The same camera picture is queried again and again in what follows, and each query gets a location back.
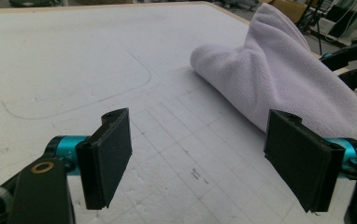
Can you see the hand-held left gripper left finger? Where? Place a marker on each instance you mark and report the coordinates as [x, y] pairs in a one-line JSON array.
[[105, 161]]

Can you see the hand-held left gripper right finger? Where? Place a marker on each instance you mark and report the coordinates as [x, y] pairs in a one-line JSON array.
[[301, 158]]

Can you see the lavender printed towel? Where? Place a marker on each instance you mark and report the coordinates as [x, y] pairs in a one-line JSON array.
[[276, 77]]

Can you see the brown cardboard box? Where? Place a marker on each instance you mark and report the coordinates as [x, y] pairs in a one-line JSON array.
[[288, 9]]

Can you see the white grid foam mat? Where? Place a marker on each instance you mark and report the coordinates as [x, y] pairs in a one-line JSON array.
[[74, 62]]

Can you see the black metal frame stand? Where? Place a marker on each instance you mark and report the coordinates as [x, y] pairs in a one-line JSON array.
[[312, 18]]

